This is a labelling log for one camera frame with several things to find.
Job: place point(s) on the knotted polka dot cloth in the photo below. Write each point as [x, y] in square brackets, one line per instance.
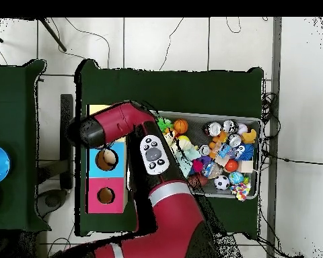
[241, 191]

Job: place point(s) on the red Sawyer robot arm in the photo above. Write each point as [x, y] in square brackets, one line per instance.
[177, 215]

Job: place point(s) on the silver mesh bin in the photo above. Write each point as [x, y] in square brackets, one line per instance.
[218, 115]

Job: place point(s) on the wooden three-hole box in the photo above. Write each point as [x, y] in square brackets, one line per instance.
[107, 204]

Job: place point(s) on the green spiky puffer toy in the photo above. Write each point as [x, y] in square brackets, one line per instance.
[164, 124]

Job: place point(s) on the orange toy basketball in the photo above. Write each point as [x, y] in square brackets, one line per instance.
[181, 125]

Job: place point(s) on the light blue cloth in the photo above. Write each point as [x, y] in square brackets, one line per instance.
[189, 157]

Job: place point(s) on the brown toy football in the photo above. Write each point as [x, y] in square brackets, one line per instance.
[202, 179]

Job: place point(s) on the black white soccer ball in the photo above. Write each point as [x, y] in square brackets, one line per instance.
[221, 182]

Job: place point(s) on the blue globe ball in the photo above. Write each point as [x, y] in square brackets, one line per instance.
[236, 178]

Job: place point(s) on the large blue spiky puffer toy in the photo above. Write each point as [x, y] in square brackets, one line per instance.
[246, 151]

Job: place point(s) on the black standing panel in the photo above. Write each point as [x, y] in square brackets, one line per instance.
[66, 107]

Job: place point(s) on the grey round floor stand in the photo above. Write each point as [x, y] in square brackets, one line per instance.
[52, 200]

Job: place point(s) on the long black tripod leg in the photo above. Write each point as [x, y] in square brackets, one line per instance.
[53, 36]

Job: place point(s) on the dark green side tablecloth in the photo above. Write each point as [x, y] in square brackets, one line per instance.
[13, 107]

